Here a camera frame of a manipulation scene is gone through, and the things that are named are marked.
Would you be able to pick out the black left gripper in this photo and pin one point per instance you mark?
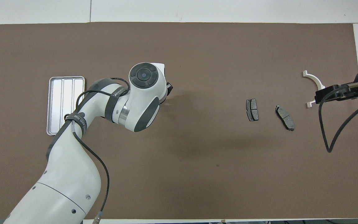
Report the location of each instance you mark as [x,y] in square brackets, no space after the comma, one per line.
[169,88]

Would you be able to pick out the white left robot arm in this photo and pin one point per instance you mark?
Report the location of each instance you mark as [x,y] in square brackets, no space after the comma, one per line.
[67,186]

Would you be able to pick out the silver metal tray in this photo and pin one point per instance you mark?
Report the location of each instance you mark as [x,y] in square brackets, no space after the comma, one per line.
[57,102]

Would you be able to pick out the curved dark brake pad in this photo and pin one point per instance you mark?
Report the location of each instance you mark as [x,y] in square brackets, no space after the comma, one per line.
[285,117]

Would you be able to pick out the rectangular dark brake pad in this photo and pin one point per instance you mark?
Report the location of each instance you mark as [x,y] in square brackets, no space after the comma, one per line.
[252,109]

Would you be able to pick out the brown table mat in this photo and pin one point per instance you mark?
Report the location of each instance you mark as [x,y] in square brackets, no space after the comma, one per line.
[213,174]

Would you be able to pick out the white semicircular plastic bracket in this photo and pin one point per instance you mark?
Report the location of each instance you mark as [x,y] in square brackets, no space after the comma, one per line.
[305,73]

